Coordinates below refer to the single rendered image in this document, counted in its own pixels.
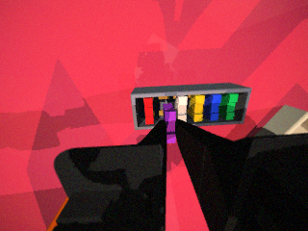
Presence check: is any grey fuse block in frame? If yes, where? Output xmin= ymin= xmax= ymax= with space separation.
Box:
xmin=130 ymin=82 xmax=252 ymax=130

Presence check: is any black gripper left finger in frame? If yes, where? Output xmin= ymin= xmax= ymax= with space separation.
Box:
xmin=53 ymin=120 xmax=167 ymax=231

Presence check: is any red fuse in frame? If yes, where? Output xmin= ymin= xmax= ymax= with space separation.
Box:
xmin=143 ymin=97 xmax=154 ymax=124

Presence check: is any white fuse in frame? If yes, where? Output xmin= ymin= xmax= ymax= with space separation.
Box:
xmin=175 ymin=95 xmax=188 ymax=121

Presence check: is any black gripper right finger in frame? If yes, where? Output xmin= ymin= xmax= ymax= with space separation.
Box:
xmin=175 ymin=119 xmax=308 ymax=231

